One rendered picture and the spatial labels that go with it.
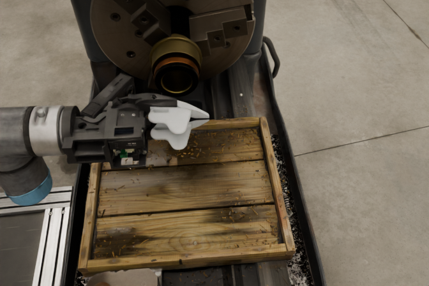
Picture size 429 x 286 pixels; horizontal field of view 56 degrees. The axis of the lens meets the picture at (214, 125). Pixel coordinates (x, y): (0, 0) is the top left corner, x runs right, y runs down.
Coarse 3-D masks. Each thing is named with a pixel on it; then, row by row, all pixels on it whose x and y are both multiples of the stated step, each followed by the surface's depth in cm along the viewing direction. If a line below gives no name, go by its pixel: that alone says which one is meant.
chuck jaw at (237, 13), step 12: (216, 12) 75; (228, 12) 74; (240, 12) 73; (192, 24) 73; (204, 24) 73; (216, 24) 72; (228, 24) 73; (240, 24) 73; (192, 36) 71; (204, 36) 71; (216, 36) 72; (228, 36) 75; (204, 48) 71
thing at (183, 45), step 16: (160, 48) 68; (176, 48) 66; (192, 48) 68; (160, 64) 66; (176, 64) 65; (192, 64) 66; (160, 80) 67; (176, 80) 72; (192, 80) 67; (176, 96) 70
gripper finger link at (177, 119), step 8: (184, 104) 60; (152, 112) 60; (160, 112) 60; (168, 112) 60; (176, 112) 60; (184, 112) 60; (192, 112) 61; (200, 112) 61; (152, 120) 59; (160, 120) 59; (168, 120) 59; (176, 120) 59; (184, 120) 59; (176, 128) 58; (184, 128) 58
